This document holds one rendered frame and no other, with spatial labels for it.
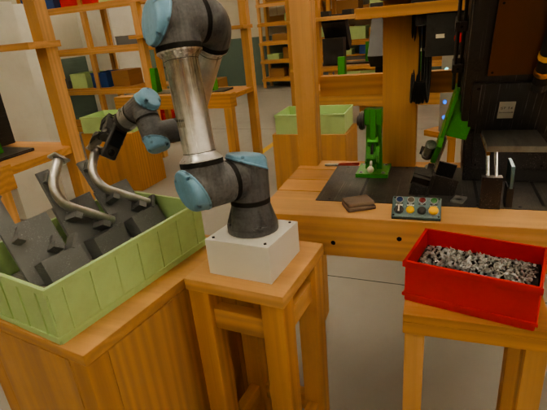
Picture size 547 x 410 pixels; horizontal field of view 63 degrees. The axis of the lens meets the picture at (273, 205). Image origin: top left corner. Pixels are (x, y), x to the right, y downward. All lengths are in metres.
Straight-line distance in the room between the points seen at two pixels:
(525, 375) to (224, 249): 0.83
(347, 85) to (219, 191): 1.08
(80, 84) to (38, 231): 6.34
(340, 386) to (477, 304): 1.07
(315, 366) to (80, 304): 0.81
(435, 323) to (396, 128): 1.01
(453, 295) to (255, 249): 0.52
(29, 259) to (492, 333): 1.29
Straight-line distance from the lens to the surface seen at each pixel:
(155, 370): 1.48
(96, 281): 1.33
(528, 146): 1.47
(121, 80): 7.30
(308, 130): 2.07
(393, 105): 1.98
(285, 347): 1.30
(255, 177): 1.22
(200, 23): 1.19
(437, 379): 2.23
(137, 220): 1.64
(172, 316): 1.46
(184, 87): 1.15
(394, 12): 1.83
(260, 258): 1.22
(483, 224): 1.49
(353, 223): 1.50
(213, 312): 1.38
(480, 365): 2.34
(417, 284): 1.23
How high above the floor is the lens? 1.51
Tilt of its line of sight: 22 degrees down
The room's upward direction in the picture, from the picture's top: 5 degrees counter-clockwise
